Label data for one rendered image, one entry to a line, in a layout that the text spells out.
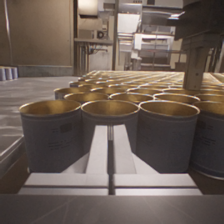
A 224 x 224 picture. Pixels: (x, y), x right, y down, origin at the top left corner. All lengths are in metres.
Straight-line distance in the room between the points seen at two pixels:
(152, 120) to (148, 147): 0.03
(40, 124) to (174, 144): 0.14
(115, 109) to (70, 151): 0.08
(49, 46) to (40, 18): 0.43
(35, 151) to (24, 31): 3.02
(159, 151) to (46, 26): 2.94
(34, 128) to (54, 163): 0.04
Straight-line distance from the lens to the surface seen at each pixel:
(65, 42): 2.93
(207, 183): 0.22
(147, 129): 0.18
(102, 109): 0.22
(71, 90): 0.34
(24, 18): 3.19
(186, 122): 0.18
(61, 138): 0.18
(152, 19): 3.41
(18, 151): 0.33
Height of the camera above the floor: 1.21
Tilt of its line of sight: 17 degrees down
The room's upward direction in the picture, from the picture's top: 3 degrees clockwise
